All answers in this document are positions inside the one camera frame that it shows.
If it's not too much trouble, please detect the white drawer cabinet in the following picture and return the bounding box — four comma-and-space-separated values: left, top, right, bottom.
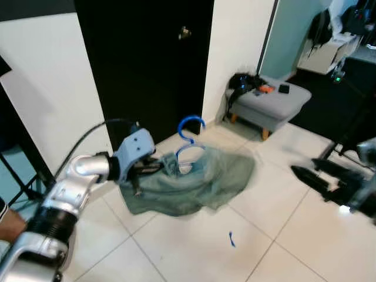
297, 32, 360, 76

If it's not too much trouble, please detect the grey ottoman with wooden legs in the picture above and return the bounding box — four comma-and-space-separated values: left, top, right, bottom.
226, 78, 313, 142

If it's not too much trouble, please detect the pale green shirt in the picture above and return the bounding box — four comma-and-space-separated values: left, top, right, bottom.
119, 146, 257, 217

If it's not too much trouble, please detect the black door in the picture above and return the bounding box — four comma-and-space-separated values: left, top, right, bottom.
73, 0, 216, 158

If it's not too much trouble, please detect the blue plastic clothes hanger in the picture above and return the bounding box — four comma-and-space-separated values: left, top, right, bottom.
174, 115, 207, 176

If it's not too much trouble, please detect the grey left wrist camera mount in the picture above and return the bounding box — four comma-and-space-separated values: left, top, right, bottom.
112, 128, 157, 184

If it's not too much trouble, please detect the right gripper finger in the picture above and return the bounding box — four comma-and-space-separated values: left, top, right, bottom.
290, 165, 348, 203
310, 157, 362, 184

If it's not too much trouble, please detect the black bag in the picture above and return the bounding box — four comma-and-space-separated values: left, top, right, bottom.
227, 72, 266, 110

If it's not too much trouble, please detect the small grey camera device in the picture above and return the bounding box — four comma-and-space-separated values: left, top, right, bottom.
331, 62, 348, 84

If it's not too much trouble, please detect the black tripod stand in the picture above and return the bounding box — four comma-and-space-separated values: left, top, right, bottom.
0, 55, 56, 203

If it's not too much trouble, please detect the black backpack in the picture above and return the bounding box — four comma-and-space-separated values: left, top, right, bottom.
311, 7, 334, 46

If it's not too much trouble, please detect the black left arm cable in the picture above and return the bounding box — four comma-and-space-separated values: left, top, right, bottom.
56, 117, 140, 180

